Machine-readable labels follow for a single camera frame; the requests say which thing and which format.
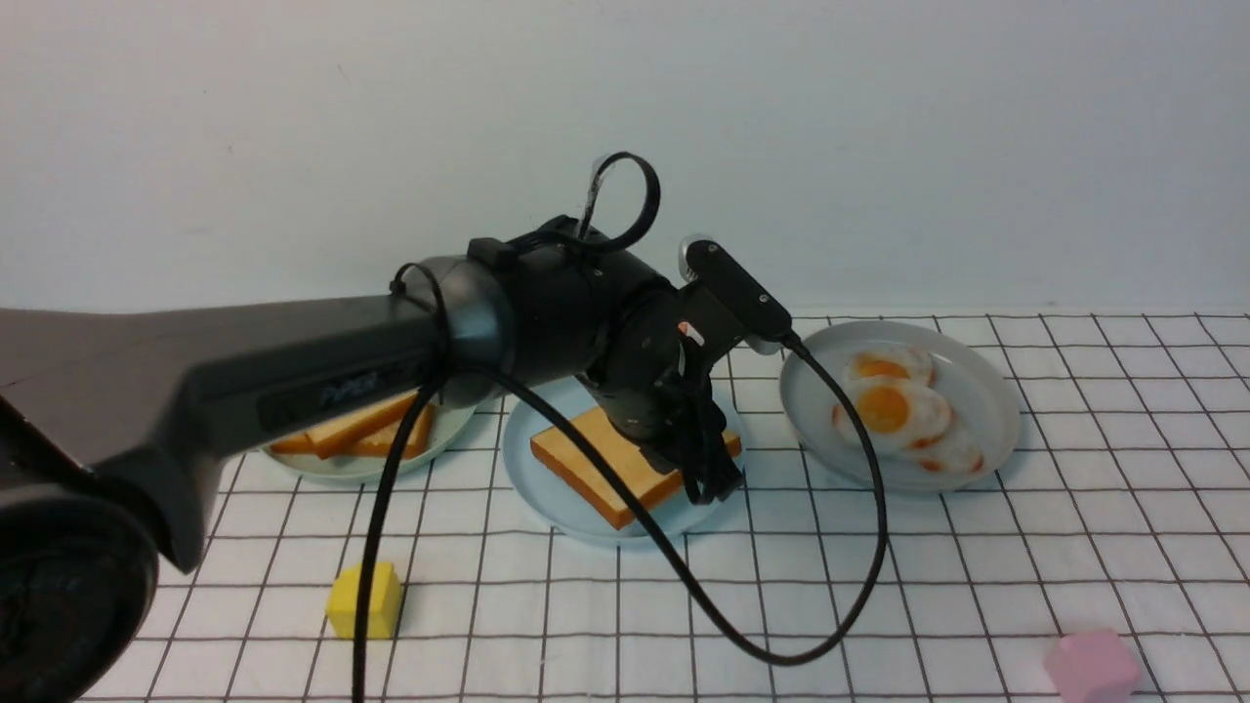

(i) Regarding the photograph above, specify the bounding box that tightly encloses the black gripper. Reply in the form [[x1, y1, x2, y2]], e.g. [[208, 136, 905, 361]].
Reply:
[[586, 289, 744, 507]]

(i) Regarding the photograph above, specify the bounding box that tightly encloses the toast slice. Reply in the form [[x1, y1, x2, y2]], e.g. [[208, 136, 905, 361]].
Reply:
[[269, 423, 400, 460], [305, 393, 416, 459], [530, 407, 743, 530]]

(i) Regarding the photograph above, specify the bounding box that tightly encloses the fried egg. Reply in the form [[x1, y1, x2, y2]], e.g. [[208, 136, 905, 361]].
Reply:
[[901, 424, 985, 477], [843, 377, 954, 457], [843, 346, 938, 387]]

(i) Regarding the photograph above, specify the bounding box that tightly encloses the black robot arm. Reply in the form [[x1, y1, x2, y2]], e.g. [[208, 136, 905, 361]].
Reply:
[[3, 216, 741, 702]]

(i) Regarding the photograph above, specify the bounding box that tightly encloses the grey plate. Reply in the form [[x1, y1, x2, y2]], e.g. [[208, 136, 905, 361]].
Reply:
[[805, 321, 1021, 493]]

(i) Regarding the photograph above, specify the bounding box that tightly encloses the green plate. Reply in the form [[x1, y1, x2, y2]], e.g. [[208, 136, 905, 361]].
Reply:
[[263, 407, 475, 485]]

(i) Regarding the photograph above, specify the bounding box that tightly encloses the yellow cube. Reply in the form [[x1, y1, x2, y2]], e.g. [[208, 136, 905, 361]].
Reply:
[[325, 560, 403, 640]]

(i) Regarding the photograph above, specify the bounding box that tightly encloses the white grid tablecloth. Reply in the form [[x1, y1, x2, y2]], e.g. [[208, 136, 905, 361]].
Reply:
[[78, 313, 1250, 703]]

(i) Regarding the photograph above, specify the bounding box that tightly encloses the pink cube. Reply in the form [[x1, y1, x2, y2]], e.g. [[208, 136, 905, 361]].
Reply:
[[1044, 629, 1143, 702]]

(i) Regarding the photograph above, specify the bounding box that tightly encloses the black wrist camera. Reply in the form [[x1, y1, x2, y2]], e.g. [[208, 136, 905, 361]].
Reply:
[[679, 235, 793, 355]]

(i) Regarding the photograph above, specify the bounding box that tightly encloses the black cable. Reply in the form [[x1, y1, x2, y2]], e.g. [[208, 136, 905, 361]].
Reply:
[[353, 151, 889, 703]]

